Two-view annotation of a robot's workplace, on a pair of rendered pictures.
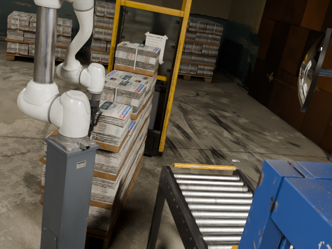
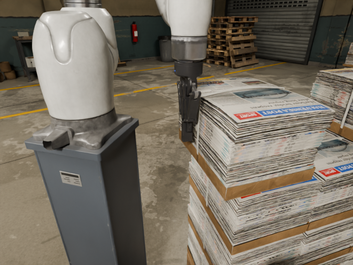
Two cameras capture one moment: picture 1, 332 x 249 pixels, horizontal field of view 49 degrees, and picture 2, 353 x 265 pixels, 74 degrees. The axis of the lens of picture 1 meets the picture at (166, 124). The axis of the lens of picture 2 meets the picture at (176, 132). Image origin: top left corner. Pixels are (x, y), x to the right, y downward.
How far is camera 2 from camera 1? 1.88 m
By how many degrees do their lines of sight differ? 63
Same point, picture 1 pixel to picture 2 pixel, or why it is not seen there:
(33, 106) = not seen: hidden behind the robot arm
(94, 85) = (170, 16)
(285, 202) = not seen: outside the picture
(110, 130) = (218, 141)
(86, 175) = (92, 207)
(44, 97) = not seen: hidden behind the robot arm
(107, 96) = (337, 95)
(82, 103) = (42, 31)
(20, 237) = (168, 234)
